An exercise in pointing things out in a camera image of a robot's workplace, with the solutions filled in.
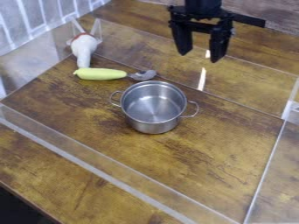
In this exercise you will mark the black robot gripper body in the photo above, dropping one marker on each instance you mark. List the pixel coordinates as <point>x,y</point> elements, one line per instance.
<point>201,16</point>

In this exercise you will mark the white plush mushroom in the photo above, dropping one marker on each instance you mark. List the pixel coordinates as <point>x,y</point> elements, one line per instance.
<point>83,45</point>

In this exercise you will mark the green handled spoon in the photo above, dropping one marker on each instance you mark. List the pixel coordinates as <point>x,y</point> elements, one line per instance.
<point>105,74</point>

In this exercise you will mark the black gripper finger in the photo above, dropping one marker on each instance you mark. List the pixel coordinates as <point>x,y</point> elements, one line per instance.
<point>220,43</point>
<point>182,35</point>

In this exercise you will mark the silver steel pot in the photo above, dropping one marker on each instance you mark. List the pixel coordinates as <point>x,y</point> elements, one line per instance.
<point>154,106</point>

